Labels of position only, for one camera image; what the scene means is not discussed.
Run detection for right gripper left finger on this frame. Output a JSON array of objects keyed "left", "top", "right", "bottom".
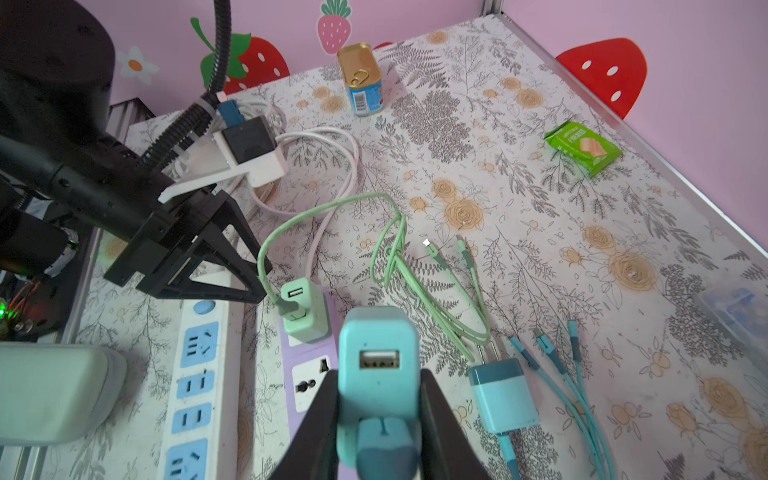
[{"left": 269, "top": 370, "right": 339, "bottom": 480}]

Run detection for small clear packet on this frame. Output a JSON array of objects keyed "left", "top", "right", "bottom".
[{"left": 696, "top": 280, "right": 767, "bottom": 350}]

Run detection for white blue power strip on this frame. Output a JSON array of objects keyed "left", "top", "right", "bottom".
[{"left": 157, "top": 300, "right": 244, "bottom": 479}]

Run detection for green snack packet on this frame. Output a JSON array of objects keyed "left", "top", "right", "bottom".
[{"left": 544, "top": 121, "right": 623, "bottom": 177}]

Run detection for teal charger plug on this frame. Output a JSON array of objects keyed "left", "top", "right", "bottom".
[
  {"left": 336, "top": 306, "right": 421, "bottom": 479},
  {"left": 469, "top": 341, "right": 540, "bottom": 479}
]

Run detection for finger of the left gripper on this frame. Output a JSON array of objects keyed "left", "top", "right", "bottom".
[
  {"left": 197, "top": 191, "right": 272, "bottom": 279},
  {"left": 137, "top": 224, "right": 266, "bottom": 303}
]

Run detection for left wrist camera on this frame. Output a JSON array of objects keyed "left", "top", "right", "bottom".
[{"left": 158, "top": 115, "right": 288, "bottom": 204}]

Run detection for green charger plug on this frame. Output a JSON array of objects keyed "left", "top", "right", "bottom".
[{"left": 278, "top": 277, "right": 330, "bottom": 344}]

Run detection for green charger cable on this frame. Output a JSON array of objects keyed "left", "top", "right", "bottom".
[{"left": 256, "top": 191, "right": 493, "bottom": 361}]

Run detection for white power cord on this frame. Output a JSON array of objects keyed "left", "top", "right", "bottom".
[{"left": 239, "top": 95, "right": 361, "bottom": 283}]

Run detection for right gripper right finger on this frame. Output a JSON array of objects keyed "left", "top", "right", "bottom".
[{"left": 419, "top": 369, "right": 490, "bottom": 480}]

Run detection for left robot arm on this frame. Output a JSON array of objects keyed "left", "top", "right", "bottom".
[{"left": 1, "top": 1, "right": 270, "bottom": 304}]

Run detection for purple power strip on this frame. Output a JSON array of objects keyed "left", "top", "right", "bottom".
[{"left": 281, "top": 286, "right": 358, "bottom": 479}]

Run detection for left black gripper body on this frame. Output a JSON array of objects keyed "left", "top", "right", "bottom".
[{"left": 1, "top": 134, "right": 204, "bottom": 288}]

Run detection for pale green oblong case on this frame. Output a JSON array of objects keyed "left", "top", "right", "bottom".
[{"left": 1, "top": 342, "right": 127, "bottom": 447}]

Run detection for tangled teal cables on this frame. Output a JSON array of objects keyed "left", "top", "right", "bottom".
[{"left": 509, "top": 317, "right": 619, "bottom": 480}]

